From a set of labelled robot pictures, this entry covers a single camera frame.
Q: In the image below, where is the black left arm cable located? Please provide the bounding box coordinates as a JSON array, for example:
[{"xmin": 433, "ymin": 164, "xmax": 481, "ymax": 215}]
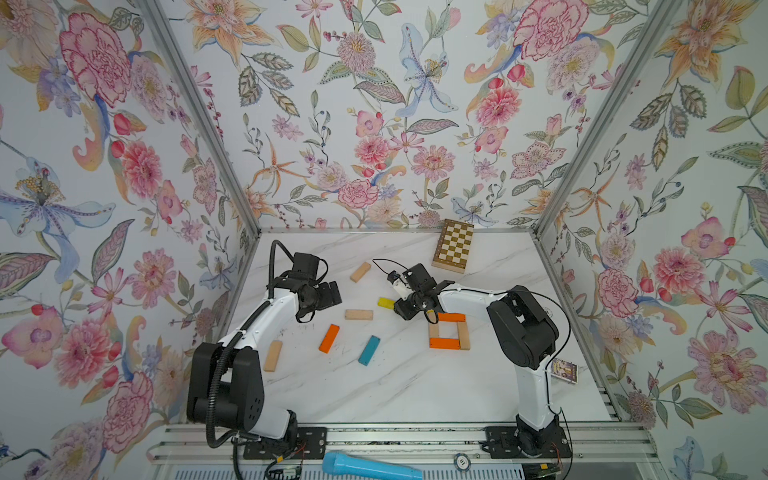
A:
[{"xmin": 205, "ymin": 239, "xmax": 298, "ymax": 480}]

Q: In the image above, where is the wooden chessboard box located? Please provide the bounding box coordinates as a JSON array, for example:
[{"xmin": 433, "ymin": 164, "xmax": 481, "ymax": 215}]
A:
[{"xmin": 431, "ymin": 219, "xmax": 474, "ymax": 274}]

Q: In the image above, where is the small card box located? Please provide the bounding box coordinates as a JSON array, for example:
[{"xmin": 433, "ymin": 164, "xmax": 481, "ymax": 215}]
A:
[{"xmin": 549, "ymin": 358, "xmax": 578, "ymax": 384}]

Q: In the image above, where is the aluminium corner post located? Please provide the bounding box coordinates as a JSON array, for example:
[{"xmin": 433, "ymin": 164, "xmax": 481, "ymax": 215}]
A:
[
  {"xmin": 137, "ymin": 0, "xmax": 261, "ymax": 240},
  {"xmin": 531, "ymin": 1, "xmax": 677, "ymax": 240}
]

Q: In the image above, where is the aluminium right corner post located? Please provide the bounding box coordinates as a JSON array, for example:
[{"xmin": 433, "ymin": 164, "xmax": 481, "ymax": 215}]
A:
[{"xmin": 531, "ymin": 1, "xmax": 677, "ymax": 240}]

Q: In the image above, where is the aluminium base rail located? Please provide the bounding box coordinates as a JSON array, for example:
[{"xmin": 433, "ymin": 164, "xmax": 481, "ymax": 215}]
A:
[{"xmin": 146, "ymin": 421, "xmax": 658, "ymax": 464}]

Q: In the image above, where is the natural wood block diagonal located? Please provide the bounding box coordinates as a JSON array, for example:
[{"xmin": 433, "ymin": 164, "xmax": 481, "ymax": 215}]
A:
[{"xmin": 457, "ymin": 322, "xmax": 471, "ymax": 351}]

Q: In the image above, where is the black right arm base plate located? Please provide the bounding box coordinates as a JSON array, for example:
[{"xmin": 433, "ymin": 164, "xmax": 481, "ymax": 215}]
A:
[{"xmin": 481, "ymin": 415, "xmax": 573, "ymax": 460}]

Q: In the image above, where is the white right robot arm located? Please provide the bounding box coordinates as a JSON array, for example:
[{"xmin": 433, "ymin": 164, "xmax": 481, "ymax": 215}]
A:
[{"xmin": 387, "ymin": 264, "xmax": 565, "ymax": 458}]

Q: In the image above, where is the teal block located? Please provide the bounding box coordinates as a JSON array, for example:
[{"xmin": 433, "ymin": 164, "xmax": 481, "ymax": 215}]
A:
[{"xmin": 358, "ymin": 336, "xmax": 380, "ymax": 366}]

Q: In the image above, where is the blue microphone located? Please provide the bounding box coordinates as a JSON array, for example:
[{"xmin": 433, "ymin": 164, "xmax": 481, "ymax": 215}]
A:
[{"xmin": 322, "ymin": 452, "xmax": 424, "ymax": 480}]

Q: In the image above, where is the orange block diagonal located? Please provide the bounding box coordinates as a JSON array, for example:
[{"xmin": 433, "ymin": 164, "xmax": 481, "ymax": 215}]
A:
[{"xmin": 318, "ymin": 324, "xmax": 340, "ymax": 354}]

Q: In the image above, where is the yellow block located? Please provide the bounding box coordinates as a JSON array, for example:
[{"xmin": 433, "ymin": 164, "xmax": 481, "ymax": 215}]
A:
[{"xmin": 377, "ymin": 297, "xmax": 395, "ymax": 310}]

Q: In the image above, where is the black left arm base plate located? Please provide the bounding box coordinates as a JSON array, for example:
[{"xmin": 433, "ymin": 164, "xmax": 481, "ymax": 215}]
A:
[{"xmin": 242, "ymin": 427, "xmax": 328, "ymax": 461}]

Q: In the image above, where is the orange block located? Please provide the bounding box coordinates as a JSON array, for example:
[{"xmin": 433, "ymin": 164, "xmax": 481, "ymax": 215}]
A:
[
  {"xmin": 437, "ymin": 313, "xmax": 466, "ymax": 323},
  {"xmin": 429, "ymin": 338, "xmax": 462, "ymax": 350}
]

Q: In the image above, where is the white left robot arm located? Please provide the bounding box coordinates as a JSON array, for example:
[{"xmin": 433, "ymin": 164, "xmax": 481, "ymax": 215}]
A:
[{"xmin": 187, "ymin": 253, "xmax": 342, "ymax": 448}]

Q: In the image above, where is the aluminium left corner post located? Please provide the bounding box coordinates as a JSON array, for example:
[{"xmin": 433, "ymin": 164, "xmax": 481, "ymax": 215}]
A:
[{"xmin": 137, "ymin": 0, "xmax": 261, "ymax": 240}]

